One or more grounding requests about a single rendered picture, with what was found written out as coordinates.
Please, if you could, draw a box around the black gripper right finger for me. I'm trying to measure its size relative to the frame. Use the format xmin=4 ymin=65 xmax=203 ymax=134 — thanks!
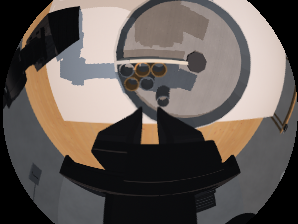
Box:
xmin=157 ymin=107 xmax=205 ymax=144

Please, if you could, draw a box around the bronze bushing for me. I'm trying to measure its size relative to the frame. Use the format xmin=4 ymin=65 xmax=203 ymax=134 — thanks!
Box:
xmin=124 ymin=73 xmax=140 ymax=91
xmin=134 ymin=63 xmax=151 ymax=77
xmin=151 ymin=63 xmax=167 ymax=77

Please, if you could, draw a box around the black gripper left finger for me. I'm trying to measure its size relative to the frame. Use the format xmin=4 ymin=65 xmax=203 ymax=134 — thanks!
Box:
xmin=95 ymin=107 xmax=143 ymax=144

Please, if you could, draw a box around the dark grey metal sleeve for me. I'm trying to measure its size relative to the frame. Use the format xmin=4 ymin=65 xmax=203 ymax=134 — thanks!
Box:
xmin=119 ymin=63 xmax=136 ymax=78
xmin=139 ymin=73 xmax=155 ymax=91
xmin=156 ymin=90 xmax=170 ymax=108

